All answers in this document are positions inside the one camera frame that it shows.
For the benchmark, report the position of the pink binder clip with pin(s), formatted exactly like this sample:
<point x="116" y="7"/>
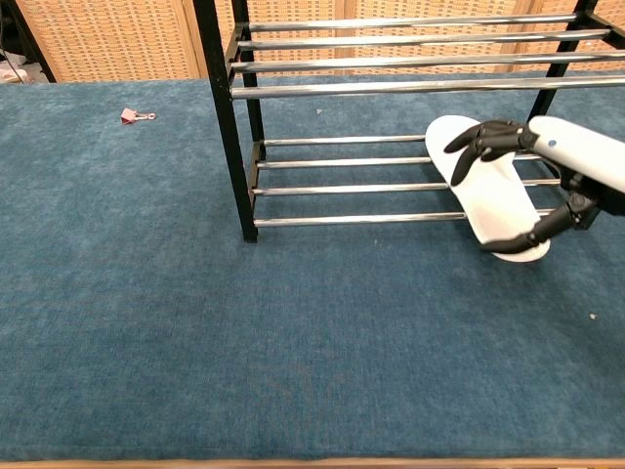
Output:
<point x="128" y="116"/>

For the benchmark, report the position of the woven wood-framed folding screen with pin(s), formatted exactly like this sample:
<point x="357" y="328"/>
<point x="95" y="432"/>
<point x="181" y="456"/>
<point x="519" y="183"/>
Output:
<point x="122" y="39"/>

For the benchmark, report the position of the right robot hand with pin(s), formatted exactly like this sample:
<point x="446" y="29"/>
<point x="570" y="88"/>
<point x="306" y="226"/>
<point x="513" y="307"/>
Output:
<point x="586" y="156"/>

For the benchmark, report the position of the black frame chrome shoe rack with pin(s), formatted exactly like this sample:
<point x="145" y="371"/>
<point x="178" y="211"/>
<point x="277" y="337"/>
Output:
<point x="229" y="146"/>

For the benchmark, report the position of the blue carpet mat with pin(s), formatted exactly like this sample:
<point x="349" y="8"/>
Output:
<point x="195" y="317"/>

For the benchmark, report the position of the white slipper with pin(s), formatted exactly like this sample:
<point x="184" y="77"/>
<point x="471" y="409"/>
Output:
<point x="493" y="195"/>

